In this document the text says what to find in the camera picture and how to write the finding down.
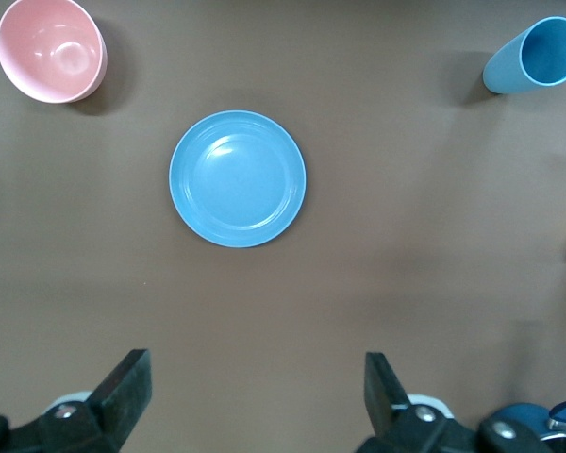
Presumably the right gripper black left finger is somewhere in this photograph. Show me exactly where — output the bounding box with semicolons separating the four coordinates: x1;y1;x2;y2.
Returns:
0;348;153;453

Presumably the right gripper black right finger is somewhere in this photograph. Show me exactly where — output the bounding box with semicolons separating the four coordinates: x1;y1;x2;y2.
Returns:
356;351;556;453

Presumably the blue plate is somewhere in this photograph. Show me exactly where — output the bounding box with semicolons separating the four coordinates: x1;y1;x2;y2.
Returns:
168;109;308;249

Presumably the brown table cover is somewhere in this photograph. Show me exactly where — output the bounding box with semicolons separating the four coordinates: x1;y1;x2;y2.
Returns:
0;0;566;453

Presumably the pink bowl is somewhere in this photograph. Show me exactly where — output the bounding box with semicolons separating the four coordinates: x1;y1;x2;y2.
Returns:
0;0;108;104

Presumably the blue cup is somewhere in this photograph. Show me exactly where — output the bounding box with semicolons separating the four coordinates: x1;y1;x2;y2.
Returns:
482;16;566;95

